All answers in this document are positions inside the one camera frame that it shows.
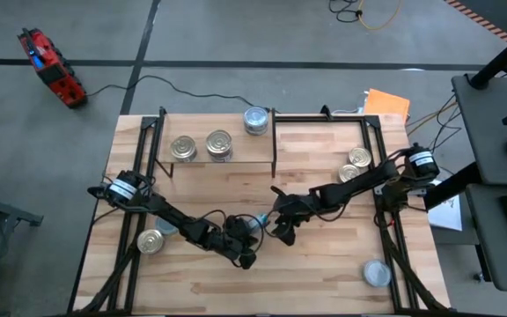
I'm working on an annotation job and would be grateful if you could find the black floor cable bundle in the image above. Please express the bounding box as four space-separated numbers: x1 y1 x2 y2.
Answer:
411 93 464 165

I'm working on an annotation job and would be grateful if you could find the black metal table frame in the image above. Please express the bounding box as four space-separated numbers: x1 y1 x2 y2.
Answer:
66 104 451 317

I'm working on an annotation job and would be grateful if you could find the teal label pull-tab can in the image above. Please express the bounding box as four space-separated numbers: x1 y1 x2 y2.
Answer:
247 212 271 231

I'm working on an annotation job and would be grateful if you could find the white paper sheet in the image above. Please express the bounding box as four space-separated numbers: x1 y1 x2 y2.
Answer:
427 193 464 232

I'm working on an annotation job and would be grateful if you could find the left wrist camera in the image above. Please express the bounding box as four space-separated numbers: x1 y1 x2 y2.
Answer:
238 250 258 270

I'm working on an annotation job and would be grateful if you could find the orange paper sheet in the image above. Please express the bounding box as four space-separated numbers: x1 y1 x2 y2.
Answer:
363 88 412 123

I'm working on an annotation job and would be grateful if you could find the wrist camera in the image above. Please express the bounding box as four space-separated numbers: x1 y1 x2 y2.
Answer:
238 250 258 270
279 224 299 247

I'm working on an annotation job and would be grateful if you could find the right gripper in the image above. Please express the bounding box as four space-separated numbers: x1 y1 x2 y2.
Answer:
270 186 320 225

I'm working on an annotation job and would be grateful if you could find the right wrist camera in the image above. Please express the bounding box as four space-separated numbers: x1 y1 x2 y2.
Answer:
279 224 299 247

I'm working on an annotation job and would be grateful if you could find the yellow cable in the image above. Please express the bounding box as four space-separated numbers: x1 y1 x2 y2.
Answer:
357 0 403 32

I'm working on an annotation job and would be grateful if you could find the wooden shelf with black legs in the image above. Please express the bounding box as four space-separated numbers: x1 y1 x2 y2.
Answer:
154 107 279 180

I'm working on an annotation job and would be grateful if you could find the dark grey keyboard desk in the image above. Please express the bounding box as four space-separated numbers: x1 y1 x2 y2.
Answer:
464 182 507 293

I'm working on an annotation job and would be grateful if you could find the black pole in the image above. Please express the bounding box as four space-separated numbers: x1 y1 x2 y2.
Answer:
463 21 507 91

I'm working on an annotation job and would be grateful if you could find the tangled black cable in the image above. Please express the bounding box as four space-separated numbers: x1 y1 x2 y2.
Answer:
327 0 364 24

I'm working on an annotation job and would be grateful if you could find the black orange striped ramp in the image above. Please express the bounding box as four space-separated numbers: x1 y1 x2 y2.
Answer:
443 0 507 44

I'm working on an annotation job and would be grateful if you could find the long black floor cable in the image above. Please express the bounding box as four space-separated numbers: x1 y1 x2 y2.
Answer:
84 74 276 114

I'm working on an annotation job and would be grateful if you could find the large dark grey desk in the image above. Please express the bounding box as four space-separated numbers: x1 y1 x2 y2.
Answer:
450 73 507 187

